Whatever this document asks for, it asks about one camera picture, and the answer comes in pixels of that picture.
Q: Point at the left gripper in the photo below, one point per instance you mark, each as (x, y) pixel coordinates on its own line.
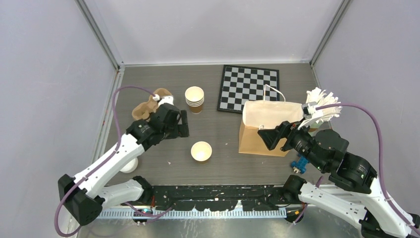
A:
(181, 129)

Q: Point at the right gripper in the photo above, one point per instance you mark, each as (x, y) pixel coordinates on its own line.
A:
(270, 136)

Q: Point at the brown paper coffee cup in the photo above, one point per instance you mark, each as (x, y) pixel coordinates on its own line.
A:
(201, 152)

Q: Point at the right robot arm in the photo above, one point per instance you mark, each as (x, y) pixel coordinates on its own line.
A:
(327, 151)

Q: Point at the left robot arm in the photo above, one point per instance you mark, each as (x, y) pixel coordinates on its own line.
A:
(87, 194)

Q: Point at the brown paper bag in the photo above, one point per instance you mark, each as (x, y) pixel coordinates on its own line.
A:
(263, 114)

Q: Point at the stack of paper cups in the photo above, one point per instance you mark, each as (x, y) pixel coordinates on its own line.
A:
(194, 97)

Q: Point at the brown pulp cup carrier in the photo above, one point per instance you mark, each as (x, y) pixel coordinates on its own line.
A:
(144, 109)

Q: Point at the blue toy block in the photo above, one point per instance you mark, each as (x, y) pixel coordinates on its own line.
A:
(299, 166)

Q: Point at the stack of white lids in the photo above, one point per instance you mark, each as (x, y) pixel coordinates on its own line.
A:
(130, 166)

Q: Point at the black white checkerboard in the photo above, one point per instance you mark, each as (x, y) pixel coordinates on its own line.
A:
(243, 83)

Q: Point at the green cup of paper sticks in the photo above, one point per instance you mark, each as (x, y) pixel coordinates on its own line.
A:
(318, 95)

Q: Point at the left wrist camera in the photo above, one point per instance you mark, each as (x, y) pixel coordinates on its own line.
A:
(160, 100)

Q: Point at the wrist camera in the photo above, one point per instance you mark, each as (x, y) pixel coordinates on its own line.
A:
(160, 100)
(310, 114)

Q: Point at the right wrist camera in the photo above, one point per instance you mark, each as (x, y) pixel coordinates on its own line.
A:
(310, 114)

